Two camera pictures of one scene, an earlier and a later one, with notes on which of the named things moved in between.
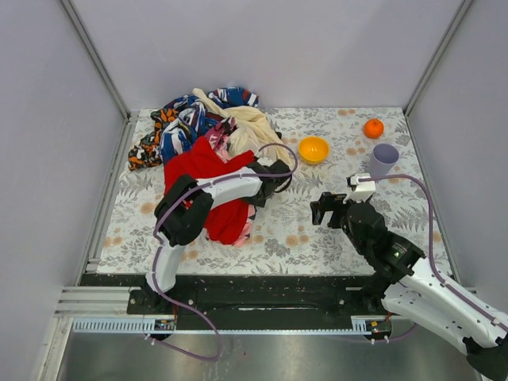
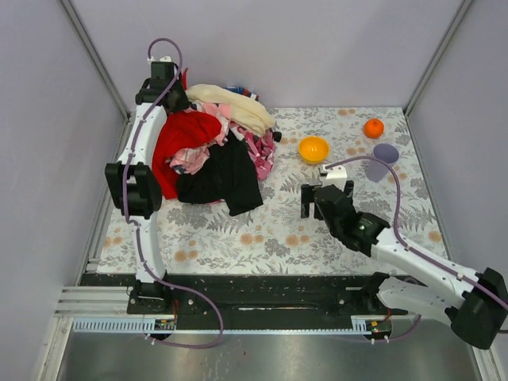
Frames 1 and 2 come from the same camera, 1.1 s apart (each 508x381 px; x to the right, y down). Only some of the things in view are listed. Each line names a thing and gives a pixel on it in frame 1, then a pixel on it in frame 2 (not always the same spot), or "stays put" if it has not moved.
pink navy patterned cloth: [220, 138] to [189, 159]
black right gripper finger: [317, 209] to [307, 197]
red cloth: [201, 159] to [179, 130]
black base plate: [251, 302] stays put
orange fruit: [374, 128] stays put
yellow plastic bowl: [313, 150] stays put
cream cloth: [254, 132] to [241, 111]
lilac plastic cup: [382, 159] stays put
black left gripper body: [275, 175] to [175, 100]
